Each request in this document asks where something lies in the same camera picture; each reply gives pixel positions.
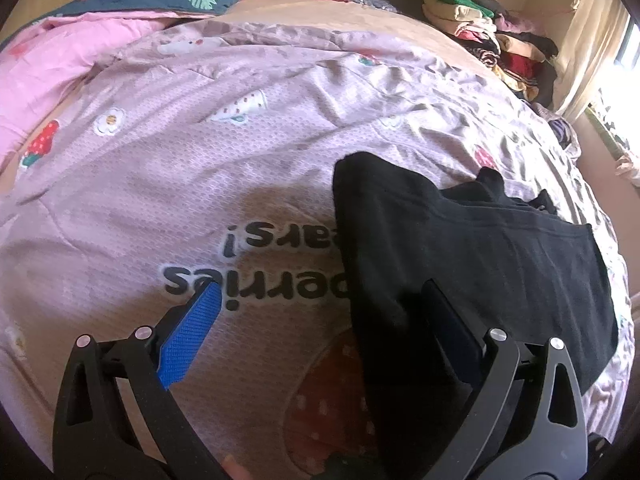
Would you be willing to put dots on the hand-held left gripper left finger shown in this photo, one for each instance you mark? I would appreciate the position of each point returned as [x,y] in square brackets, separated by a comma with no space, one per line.
[190,340]

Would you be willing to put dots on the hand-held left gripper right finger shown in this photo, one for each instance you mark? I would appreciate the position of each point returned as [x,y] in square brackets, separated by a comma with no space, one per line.
[450,325]

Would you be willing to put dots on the black sweater with orange cuffs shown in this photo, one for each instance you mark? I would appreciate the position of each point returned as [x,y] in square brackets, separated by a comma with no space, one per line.
[500,260]

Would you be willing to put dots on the pile of folded clothes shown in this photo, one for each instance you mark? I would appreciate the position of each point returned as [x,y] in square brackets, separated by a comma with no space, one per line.
[475,15]

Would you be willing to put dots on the lilac strawberry print blanket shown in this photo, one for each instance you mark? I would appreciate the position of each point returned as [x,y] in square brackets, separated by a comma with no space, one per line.
[200,160]

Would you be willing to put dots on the window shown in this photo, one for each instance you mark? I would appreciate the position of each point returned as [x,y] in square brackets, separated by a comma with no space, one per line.
[620,90]

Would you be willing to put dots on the pink blanket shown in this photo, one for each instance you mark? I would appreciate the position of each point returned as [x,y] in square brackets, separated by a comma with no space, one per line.
[50,55]

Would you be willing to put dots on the cream curtain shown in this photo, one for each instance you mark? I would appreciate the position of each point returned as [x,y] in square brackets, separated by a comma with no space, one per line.
[590,35]

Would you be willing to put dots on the beige bed sheet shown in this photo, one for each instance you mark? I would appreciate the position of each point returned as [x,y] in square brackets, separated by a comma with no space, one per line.
[325,20]

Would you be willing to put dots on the grey patterned cloth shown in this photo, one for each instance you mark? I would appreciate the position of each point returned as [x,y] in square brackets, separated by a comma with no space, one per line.
[372,2]

